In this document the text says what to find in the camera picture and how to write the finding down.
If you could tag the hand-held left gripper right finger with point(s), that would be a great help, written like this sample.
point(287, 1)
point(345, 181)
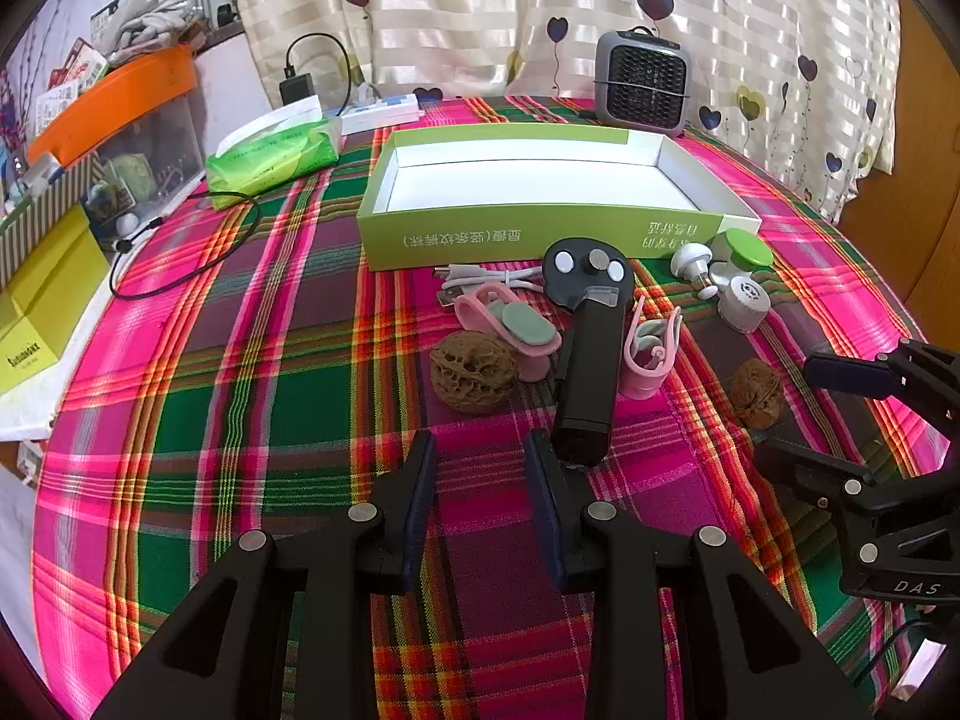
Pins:
point(541, 510)

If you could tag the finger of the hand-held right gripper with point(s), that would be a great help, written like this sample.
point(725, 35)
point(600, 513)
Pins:
point(817, 476)
point(847, 375)

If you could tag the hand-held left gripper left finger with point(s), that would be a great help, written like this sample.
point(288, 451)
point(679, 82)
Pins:
point(420, 510)

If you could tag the small walnut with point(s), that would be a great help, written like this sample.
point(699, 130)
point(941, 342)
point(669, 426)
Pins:
point(757, 394)

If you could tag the white round printed head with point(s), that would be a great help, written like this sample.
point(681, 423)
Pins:
point(742, 307)

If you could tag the large walnut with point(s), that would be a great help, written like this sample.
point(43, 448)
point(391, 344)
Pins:
point(472, 375)

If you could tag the white attachment with green cap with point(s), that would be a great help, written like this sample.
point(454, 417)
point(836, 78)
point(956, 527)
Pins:
point(746, 249)

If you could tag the pink clip attachment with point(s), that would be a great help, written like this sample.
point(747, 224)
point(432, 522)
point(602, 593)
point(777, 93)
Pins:
point(641, 379)

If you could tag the pink attachment with grey pad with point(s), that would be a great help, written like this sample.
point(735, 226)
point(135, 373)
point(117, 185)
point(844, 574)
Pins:
point(517, 322)

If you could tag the small white mushroom head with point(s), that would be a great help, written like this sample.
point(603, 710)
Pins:
point(690, 256)

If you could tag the black round massager head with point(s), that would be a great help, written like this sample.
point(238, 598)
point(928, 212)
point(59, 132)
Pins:
point(577, 281)

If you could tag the green cardboard box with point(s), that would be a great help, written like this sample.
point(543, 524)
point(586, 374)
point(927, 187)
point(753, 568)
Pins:
point(487, 240)

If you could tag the pink green plaid tablecloth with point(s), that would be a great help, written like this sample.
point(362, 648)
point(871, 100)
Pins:
point(262, 390)

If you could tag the wooden cabinet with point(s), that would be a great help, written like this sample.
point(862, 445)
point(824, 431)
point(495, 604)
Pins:
point(922, 165)

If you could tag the grey desktop heater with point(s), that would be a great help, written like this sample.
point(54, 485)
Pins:
point(637, 82)

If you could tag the green tissue pack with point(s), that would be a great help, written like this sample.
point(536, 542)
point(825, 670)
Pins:
point(262, 157)

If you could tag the white power strip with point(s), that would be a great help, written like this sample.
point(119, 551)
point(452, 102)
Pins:
point(382, 111)

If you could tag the small white ball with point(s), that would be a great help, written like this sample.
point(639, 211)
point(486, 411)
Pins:
point(127, 223)

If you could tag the white plug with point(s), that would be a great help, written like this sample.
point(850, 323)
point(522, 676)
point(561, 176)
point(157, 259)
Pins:
point(364, 95)

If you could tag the yellow-green box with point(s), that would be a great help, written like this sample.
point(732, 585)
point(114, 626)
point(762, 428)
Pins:
point(45, 300)

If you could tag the striped cardboard box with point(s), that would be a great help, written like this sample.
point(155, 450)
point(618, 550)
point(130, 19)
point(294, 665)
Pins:
point(45, 202)

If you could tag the cream curtain with heart print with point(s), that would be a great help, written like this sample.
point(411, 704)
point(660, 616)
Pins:
point(487, 15)

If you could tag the clear storage bin orange lid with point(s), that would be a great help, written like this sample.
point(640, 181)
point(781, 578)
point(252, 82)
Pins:
point(112, 101)

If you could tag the colourful packets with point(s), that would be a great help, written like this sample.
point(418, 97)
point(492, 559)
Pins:
point(79, 67)

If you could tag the pile of white bags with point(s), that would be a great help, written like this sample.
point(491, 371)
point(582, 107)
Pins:
point(150, 11)

